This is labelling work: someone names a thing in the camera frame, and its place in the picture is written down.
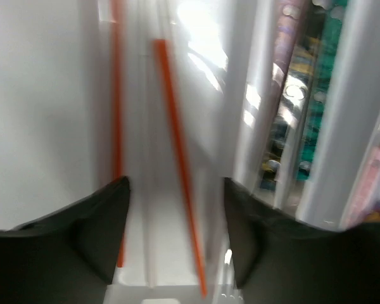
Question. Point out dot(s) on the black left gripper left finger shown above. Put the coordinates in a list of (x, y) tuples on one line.
[(68, 256)]

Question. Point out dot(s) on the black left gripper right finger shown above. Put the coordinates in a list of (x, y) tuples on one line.
[(278, 259)]

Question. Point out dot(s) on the orange chopstick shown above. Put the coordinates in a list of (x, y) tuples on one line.
[(117, 55), (184, 173)]

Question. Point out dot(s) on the silver spoon pink handle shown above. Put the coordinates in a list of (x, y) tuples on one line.
[(364, 197)]

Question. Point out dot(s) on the dark handle fork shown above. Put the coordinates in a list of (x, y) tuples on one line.
[(280, 163)]

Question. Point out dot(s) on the pink handle fork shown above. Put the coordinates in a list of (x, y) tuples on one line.
[(287, 18)]

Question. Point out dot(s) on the green handle fork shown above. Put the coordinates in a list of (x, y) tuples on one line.
[(328, 45)]

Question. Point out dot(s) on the white compartment utensil tray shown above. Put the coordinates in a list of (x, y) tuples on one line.
[(156, 264)]

